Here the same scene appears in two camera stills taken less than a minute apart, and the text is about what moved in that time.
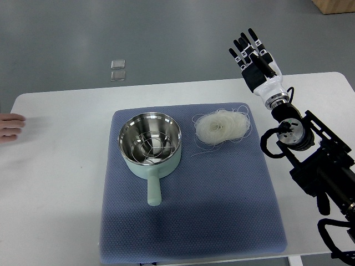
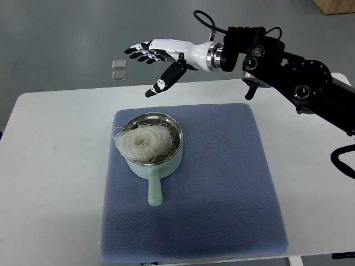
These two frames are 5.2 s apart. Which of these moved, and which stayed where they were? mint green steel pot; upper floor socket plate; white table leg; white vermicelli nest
Moved: white vermicelli nest
Stayed: upper floor socket plate; white table leg; mint green steel pot
